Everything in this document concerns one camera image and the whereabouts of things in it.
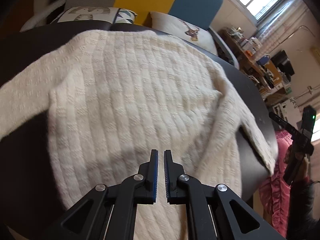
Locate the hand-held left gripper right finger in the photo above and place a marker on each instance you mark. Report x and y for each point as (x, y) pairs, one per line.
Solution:
(168, 180)

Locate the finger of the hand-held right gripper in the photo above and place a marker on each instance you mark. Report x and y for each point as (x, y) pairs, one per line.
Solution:
(281, 122)

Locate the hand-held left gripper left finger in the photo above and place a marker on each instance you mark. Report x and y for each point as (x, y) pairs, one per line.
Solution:
(153, 180)

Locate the cream knit sweater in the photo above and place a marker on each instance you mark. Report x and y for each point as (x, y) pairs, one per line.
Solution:
(125, 92)

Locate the person's right forearm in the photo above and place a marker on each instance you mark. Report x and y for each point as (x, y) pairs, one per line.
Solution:
(305, 210)

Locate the person's right hand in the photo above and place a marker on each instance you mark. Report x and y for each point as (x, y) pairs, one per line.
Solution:
(305, 167)

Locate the black television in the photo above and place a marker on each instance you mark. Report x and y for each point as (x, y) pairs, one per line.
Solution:
(283, 62)

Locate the wooden table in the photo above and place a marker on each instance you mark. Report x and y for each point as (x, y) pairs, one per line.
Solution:
(252, 66)

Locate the blue chair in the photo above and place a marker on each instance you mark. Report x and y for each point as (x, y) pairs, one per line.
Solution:
(262, 60)

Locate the yellowed air conditioner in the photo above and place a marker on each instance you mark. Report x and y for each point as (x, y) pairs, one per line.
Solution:
(316, 52)

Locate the pink ruffled bedding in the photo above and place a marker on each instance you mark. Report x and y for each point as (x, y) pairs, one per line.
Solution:
(277, 200)

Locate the patterned beige curtain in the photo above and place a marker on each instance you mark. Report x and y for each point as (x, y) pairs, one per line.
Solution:
(282, 17)

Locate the deer print pillow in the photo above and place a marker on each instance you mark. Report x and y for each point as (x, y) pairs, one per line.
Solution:
(170, 25)

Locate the grey yellow blue armchair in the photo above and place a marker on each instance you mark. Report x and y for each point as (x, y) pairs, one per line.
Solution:
(190, 2)

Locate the cat print pillow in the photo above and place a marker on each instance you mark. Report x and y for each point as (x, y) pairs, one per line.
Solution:
(87, 13)

